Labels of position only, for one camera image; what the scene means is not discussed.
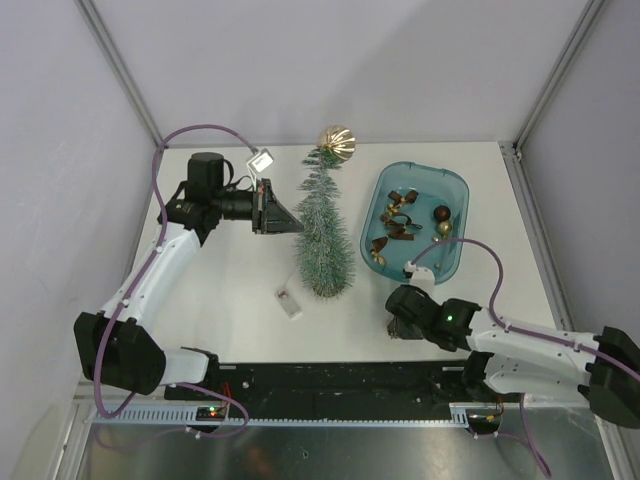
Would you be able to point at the gold bauble near packet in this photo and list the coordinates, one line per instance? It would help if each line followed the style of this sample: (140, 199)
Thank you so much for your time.
(378, 258)

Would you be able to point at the aluminium frame post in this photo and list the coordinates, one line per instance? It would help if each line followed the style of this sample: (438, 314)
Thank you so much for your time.
(117, 63)
(569, 53)

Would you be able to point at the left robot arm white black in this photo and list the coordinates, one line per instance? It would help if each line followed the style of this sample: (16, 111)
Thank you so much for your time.
(115, 344)

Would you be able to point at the large silver ribbed bauble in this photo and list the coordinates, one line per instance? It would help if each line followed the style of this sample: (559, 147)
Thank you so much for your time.
(339, 141)

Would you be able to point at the left aluminium frame post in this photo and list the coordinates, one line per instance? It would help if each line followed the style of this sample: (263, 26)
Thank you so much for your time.
(117, 63)

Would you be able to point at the dark red bauble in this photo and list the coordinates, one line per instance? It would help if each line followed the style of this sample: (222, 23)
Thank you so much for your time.
(442, 213)

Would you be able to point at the right aluminium frame post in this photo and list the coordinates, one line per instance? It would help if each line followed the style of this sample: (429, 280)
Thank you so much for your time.
(569, 53)

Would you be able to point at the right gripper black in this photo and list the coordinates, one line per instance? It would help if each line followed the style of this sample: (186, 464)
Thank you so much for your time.
(401, 331)

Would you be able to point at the blue plastic tub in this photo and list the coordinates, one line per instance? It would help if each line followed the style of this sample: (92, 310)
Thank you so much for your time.
(412, 207)

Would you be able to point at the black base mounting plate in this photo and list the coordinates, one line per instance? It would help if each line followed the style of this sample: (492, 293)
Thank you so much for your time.
(355, 389)

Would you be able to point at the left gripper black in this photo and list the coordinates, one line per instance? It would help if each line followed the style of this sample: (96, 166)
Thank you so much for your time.
(267, 214)

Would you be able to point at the clear plastic packet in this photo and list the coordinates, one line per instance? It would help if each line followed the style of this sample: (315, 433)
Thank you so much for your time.
(288, 303)

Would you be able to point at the small frosted christmas tree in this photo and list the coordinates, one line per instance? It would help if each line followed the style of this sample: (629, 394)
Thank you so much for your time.
(323, 251)

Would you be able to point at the grey slotted cable duct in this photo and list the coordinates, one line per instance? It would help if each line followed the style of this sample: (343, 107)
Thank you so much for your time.
(192, 415)

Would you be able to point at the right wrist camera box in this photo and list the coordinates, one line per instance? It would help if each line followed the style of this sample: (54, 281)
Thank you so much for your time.
(419, 276)

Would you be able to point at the small gold glitter bauble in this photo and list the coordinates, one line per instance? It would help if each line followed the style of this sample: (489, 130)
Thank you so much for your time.
(445, 229)

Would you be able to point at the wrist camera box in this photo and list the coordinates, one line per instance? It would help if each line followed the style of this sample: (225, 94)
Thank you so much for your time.
(258, 163)
(419, 276)

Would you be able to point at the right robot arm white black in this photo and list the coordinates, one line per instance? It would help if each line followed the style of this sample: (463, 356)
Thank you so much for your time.
(509, 357)

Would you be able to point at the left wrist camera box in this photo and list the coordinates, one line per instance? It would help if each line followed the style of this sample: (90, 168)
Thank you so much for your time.
(258, 163)

